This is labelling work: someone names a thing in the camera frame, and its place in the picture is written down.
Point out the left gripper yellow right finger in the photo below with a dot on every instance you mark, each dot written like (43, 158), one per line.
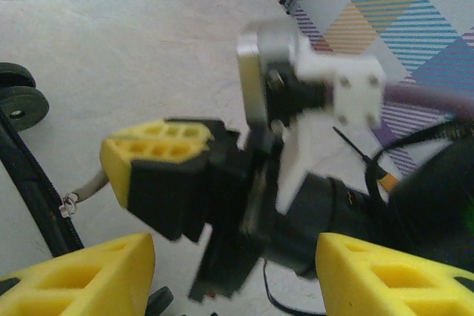
(344, 268)

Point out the white hard-shell suitcase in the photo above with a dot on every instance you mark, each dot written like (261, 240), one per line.
(22, 105)

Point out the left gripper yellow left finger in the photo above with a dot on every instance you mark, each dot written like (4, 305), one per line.
(122, 257)

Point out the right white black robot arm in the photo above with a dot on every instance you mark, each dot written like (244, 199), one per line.
(437, 201)

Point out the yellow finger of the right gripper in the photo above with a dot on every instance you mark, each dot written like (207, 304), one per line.
(166, 183)

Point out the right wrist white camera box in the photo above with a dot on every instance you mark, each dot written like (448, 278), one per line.
(355, 90)

